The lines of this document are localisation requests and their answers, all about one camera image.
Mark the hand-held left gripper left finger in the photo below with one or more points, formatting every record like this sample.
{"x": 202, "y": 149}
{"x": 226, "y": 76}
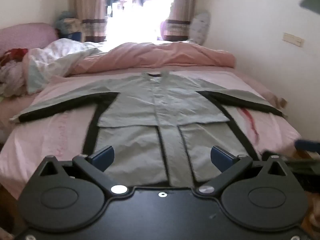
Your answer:
{"x": 105, "y": 157}

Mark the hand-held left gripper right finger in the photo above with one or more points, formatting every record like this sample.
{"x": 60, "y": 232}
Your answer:
{"x": 220, "y": 158}

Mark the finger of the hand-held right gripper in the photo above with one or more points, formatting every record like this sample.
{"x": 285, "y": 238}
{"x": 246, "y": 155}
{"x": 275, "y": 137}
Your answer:
{"x": 307, "y": 145}

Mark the grey jacket with black trim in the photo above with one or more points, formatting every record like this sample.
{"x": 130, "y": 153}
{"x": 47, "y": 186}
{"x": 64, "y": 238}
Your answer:
{"x": 160, "y": 105}

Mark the pile of colourful clothes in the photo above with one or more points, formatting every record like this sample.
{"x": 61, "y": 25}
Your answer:
{"x": 10, "y": 67}

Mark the bed with pink sheet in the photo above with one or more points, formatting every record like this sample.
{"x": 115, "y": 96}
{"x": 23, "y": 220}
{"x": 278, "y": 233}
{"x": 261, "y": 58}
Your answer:
{"x": 62, "y": 135}

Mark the white patterned quilt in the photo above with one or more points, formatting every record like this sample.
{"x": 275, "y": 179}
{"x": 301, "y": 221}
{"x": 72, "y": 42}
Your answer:
{"x": 57, "y": 55}

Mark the pink duvet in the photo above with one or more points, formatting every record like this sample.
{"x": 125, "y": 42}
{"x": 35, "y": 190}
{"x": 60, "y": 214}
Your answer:
{"x": 155, "y": 55}

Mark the blue box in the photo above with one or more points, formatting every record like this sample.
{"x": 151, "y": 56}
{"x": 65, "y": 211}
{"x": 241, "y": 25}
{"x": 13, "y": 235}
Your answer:
{"x": 75, "y": 36}

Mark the white electric fan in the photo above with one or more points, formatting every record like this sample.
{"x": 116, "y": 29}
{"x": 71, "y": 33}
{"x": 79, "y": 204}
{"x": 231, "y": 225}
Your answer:
{"x": 200, "y": 27}

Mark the pink pillow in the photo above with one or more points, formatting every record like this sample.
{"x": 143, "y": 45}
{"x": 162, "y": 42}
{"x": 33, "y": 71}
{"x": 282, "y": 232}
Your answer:
{"x": 25, "y": 35}

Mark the beige striped curtain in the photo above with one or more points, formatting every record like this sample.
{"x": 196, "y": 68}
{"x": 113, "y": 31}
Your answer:
{"x": 180, "y": 5}
{"x": 87, "y": 5}

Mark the beige wall socket plate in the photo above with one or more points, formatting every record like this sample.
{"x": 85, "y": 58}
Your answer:
{"x": 293, "y": 39}

